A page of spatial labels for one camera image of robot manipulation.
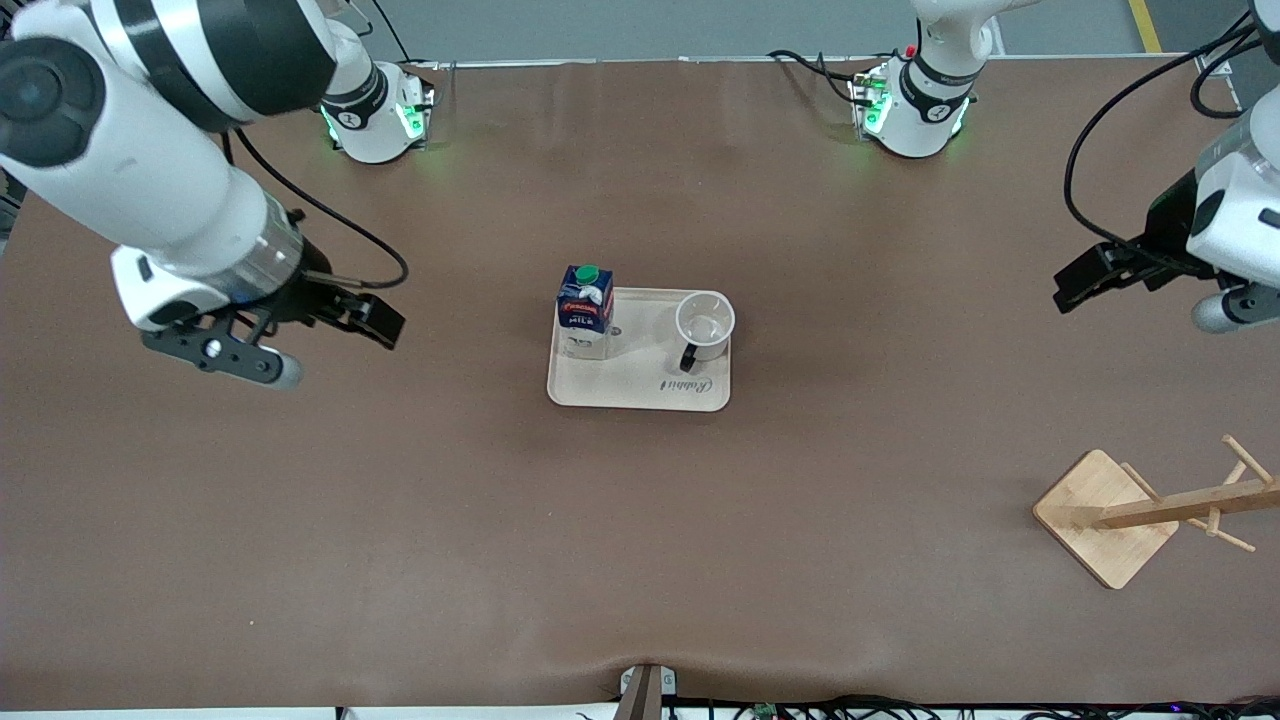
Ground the white smiley face mug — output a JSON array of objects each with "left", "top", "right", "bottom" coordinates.
[{"left": 675, "top": 290, "right": 738, "bottom": 374}]

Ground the blue milk carton green cap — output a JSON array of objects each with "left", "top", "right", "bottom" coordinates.
[{"left": 555, "top": 263, "right": 616, "bottom": 362}]

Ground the long black left arm cable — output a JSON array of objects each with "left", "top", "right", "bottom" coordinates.
[{"left": 1063, "top": 12, "right": 1263, "bottom": 276}]

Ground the metal table clamp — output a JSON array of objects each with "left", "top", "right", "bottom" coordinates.
[{"left": 617, "top": 663, "right": 679, "bottom": 720}]

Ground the brown table mat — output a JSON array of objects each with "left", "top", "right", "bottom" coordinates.
[{"left": 0, "top": 55, "right": 1280, "bottom": 713}]

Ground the white Rabbit print tray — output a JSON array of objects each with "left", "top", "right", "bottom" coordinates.
[{"left": 547, "top": 287, "right": 732, "bottom": 412}]

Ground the short black looped cable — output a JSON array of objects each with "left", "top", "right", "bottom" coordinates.
[{"left": 1188, "top": 18, "right": 1263, "bottom": 121}]

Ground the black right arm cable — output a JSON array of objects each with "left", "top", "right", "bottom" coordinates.
[{"left": 222, "top": 128, "right": 411, "bottom": 292}]

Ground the wooden mug rack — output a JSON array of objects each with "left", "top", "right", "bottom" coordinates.
[{"left": 1033, "top": 434, "right": 1280, "bottom": 591}]

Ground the black cable at arm base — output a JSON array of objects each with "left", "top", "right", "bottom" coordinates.
[{"left": 767, "top": 48, "right": 867, "bottom": 107}]

